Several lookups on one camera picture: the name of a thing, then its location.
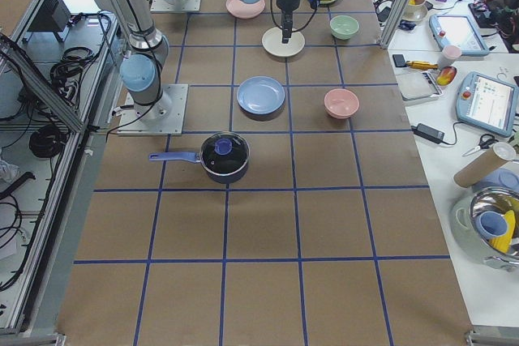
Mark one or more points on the pink plate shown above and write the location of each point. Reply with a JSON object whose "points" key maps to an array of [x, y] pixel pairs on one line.
{"points": [[242, 10]]}

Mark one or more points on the blue plate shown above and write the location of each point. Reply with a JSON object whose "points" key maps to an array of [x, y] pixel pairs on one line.
{"points": [[260, 95]]}

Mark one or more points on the cream plate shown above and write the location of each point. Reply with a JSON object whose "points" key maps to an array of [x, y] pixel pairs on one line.
{"points": [[272, 43]]}

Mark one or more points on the green bowl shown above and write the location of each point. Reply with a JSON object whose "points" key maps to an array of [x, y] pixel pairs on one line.
{"points": [[344, 27]]}

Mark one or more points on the pink bowl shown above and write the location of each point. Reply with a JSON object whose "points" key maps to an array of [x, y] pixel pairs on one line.
{"points": [[341, 103]]}

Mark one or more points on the white bowl with fruit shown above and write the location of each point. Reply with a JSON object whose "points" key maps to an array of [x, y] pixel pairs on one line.
{"points": [[412, 7]]}

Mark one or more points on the white kitchen scale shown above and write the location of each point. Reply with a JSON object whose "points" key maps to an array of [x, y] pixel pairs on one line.
{"points": [[418, 87]]}

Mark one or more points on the blue saucepan with lid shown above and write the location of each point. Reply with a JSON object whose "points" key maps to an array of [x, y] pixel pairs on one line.
{"points": [[224, 157]]}

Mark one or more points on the white cup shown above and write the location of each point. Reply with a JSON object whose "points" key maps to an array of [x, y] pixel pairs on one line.
{"points": [[448, 55]]}

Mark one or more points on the toy mango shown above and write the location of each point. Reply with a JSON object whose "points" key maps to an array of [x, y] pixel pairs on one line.
{"points": [[446, 76]]}

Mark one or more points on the far teach pendant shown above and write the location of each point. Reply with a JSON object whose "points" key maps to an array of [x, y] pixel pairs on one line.
{"points": [[460, 31]]}

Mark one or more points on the teach pendant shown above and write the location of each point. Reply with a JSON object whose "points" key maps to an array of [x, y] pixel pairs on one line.
{"points": [[487, 103], [460, 31]]}

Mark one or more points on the black power adapter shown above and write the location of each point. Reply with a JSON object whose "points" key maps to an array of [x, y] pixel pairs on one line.
{"points": [[428, 133]]}

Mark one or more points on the near teach pendant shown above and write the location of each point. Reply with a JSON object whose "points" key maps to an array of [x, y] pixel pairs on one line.
{"points": [[487, 103]]}

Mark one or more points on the scissors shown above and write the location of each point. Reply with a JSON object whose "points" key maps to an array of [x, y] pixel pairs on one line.
{"points": [[484, 143]]}

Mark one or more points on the cardboard tube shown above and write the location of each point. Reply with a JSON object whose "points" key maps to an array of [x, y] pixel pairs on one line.
{"points": [[492, 159]]}

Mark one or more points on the steel mixing bowl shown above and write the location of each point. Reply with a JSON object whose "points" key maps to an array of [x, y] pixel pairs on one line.
{"points": [[499, 200]]}

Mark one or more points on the blue cup in bowl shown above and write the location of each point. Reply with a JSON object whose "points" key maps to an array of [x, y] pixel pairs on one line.
{"points": [[491, 224]]}

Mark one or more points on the toy corn cob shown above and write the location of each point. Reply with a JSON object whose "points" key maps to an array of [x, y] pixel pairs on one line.
{"points": [[503, 242]]}

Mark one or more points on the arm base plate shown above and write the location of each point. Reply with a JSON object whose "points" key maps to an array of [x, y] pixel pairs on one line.
{"points": [[165, 118], [175, 6]]}

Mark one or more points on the yellow handled tool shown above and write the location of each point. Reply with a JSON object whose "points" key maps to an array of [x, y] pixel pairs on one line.
{"points": [[420, 65]]}

